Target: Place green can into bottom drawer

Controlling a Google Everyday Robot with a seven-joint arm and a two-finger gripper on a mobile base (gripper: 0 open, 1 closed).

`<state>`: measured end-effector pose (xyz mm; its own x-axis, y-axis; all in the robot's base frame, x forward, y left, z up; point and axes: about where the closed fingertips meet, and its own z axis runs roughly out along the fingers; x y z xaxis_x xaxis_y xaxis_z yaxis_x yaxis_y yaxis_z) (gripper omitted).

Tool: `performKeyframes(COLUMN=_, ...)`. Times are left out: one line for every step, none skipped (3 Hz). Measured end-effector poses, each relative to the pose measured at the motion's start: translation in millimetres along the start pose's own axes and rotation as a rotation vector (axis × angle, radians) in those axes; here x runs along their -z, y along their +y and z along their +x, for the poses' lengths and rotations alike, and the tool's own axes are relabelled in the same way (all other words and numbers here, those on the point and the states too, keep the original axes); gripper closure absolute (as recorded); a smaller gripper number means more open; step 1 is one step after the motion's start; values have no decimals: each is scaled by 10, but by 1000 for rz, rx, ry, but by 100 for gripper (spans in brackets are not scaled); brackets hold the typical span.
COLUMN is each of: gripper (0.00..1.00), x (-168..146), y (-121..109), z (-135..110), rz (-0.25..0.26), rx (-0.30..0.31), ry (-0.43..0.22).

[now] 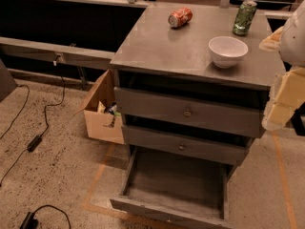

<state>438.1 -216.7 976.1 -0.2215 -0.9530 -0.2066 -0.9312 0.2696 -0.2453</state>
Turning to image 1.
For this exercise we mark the grey drawer cabinet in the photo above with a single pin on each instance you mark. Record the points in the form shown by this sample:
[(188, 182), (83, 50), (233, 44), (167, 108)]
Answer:
[(157, 58)]

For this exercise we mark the orange soda can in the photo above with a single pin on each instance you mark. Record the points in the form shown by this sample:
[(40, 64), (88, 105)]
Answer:
[(180, 17)]

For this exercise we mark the black charger bottom left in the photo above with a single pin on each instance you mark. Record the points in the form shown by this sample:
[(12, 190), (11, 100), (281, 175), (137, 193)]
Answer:
[(31, 222)]

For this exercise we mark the white bowl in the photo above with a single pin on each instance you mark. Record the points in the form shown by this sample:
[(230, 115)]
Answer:
[(226, 51)]

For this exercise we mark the cardboard box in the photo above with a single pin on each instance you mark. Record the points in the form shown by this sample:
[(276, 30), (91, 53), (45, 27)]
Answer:
[(102, 123)]

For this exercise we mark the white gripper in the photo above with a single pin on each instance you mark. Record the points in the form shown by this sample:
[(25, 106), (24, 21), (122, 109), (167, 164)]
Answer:
[(294, 38)]

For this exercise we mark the middle grey drawer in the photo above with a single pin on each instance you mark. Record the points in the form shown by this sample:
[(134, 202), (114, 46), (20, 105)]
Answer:
[(184, 145)]

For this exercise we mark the black power adapter with cable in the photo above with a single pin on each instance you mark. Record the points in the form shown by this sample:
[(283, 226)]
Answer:
[(38, 138)]

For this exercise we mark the top grey drawer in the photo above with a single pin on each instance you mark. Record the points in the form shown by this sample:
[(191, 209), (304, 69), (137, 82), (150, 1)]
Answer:
[(209, 115)]

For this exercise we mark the grey drawer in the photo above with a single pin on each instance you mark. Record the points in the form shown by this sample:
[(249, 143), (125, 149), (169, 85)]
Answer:
[(184, 145), (179, 190), (209, 115)]

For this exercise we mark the items inside cardboard box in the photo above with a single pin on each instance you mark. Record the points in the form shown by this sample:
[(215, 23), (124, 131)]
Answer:
[(111, 109)]

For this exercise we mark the green soda can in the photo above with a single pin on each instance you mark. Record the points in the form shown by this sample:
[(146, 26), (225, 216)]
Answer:
[(244, 17)]

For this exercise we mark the bottom grey drawer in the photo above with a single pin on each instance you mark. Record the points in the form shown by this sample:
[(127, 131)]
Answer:
[(179, 190)]

